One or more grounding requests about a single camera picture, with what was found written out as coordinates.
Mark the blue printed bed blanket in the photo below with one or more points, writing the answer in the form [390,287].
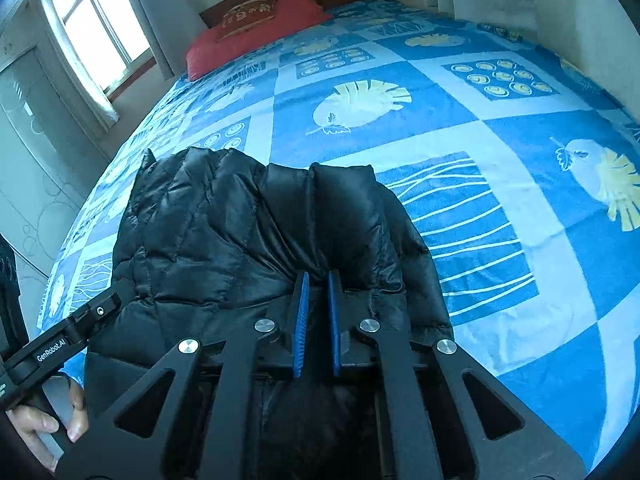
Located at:
[400,125]

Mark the white curtain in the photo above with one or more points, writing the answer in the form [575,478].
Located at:
[150,10]
[85,91]

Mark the person's left hand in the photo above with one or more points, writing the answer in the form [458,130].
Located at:
[30,427]

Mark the black puffer jacket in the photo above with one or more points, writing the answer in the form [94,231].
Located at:
[225,240]

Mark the red pillow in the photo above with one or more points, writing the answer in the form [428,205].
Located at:
[225,56]

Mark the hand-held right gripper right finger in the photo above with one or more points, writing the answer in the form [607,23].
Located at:
[334,325]

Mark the frosted glass wardrobe doors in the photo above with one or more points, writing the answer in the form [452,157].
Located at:
[35,170]

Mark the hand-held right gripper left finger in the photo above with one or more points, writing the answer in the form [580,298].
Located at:
[301,325]

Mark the window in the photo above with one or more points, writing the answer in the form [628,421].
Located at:
[100,15]

